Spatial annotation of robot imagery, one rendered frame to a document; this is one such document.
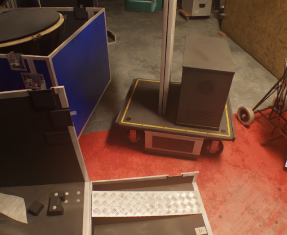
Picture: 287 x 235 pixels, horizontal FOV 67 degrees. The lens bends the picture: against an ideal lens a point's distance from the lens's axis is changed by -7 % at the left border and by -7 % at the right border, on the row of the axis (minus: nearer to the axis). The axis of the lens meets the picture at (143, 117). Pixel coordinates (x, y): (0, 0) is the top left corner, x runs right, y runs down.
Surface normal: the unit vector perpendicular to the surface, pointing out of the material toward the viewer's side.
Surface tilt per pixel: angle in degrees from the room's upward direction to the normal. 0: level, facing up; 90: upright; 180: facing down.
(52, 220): 0
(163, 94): 90
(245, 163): 0
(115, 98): 0
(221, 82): 90
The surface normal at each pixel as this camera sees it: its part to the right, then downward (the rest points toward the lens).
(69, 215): 0.00, -0.75
